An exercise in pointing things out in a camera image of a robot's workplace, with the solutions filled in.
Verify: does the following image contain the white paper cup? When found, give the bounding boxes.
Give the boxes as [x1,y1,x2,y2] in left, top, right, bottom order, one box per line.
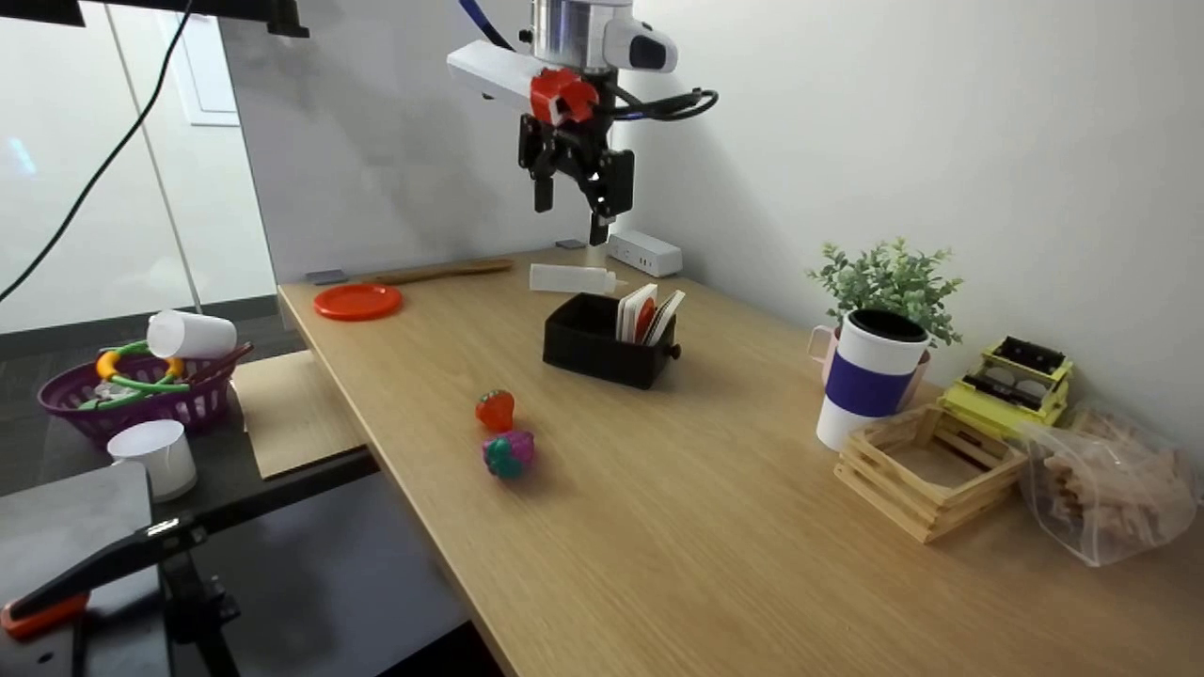
[142,308,242,364]
[104,418,201,502]

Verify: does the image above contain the black overhead mount bar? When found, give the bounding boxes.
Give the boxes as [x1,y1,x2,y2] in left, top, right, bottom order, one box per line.
[0,0,312,37]

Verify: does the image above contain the thin black hanging cable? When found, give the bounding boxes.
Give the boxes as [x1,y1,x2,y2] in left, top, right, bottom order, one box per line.
[0,0,201,304]

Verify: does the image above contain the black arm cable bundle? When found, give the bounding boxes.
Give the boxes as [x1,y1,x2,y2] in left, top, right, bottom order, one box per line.
[606,81,721,124]

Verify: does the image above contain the purple plastic basket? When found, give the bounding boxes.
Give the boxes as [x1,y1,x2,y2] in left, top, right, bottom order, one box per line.
[34,344,248,444]

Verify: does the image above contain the green plastic ring toy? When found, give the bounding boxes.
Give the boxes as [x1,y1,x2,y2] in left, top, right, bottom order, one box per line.
[78,334,192,411]

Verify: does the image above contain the purple grape toy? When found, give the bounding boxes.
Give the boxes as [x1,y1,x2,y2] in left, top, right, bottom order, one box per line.
[499,426,542,475]

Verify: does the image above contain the white electronics box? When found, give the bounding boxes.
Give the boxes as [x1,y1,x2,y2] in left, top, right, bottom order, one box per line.
[606,228,690,282]

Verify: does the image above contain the green toy fruit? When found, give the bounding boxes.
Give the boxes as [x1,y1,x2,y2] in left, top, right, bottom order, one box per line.
[480,432,518,486]

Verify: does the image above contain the orange plate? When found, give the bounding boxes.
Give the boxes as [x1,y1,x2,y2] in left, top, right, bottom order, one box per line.
[312,282,406,324]

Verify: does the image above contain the clear container wooden pieces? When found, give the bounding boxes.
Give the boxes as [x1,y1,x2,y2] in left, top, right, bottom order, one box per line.
[1015,406,1200,572]

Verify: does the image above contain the grey board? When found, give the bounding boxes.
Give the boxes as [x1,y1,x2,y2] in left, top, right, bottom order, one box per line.
[0,457,167,611]

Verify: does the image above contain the small red toy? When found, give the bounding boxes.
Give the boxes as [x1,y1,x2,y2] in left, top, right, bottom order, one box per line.
[473,387,518,436]

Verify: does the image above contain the black side table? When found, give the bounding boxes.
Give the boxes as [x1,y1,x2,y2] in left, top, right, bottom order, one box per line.
[0,294,380,528]

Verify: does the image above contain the yellow black device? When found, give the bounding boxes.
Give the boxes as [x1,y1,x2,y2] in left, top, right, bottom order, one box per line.
[937,330,1079,436]

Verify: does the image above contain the translucent white squeeze bottle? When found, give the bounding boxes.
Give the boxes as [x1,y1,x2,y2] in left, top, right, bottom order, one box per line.
[528,258,621,302]

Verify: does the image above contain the red gripper coupling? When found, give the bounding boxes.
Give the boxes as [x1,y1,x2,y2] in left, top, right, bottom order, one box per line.
[528,67,603,129]

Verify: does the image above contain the brown cardboard sheet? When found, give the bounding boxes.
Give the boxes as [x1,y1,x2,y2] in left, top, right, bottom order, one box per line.
[231,344,374,482]

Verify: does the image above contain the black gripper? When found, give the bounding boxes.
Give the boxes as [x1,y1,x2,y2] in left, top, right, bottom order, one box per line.
[517,110,637,249]

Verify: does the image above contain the small green plant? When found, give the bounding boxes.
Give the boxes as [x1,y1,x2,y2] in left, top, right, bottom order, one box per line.
[809,238,967,350]

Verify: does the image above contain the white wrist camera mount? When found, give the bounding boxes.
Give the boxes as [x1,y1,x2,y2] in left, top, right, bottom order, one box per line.
[443,37,557,103]

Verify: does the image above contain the black book holder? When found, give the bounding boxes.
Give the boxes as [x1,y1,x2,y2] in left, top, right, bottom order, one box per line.
[537,290,690,391]

